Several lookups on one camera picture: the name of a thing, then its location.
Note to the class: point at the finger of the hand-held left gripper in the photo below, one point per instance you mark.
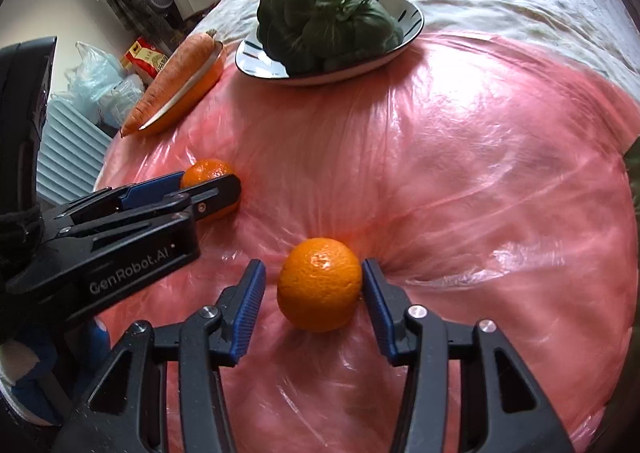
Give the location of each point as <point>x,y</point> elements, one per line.
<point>150,190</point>
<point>215,195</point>

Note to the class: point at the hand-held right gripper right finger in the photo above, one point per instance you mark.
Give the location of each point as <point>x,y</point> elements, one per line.
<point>377,303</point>

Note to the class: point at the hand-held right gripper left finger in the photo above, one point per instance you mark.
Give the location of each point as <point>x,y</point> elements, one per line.
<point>250,303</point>

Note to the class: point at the orange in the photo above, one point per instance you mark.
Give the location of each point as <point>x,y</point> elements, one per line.
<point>320,283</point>
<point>207,170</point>

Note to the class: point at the green tray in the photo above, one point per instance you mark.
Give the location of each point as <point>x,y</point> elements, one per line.
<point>634,173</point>

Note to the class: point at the light blue suitcase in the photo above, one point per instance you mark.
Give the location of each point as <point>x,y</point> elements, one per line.
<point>70,153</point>

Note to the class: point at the carrot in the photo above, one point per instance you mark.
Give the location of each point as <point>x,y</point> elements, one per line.
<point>170,78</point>

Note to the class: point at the pale blue plastic bag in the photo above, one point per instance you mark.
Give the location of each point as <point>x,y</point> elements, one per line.
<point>102,83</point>

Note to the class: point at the pink plastic sheet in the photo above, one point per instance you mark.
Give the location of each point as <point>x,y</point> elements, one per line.
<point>450,208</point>

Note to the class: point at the blue white shoe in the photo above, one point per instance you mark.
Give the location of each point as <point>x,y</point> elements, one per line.
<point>30,358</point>

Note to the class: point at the red yellow box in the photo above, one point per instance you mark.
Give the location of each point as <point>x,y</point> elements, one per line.
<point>145,58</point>

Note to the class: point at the green leafy vegetable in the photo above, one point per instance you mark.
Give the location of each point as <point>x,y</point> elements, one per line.
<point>325,23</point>

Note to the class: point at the white plate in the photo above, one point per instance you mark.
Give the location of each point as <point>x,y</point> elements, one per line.
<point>400,13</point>

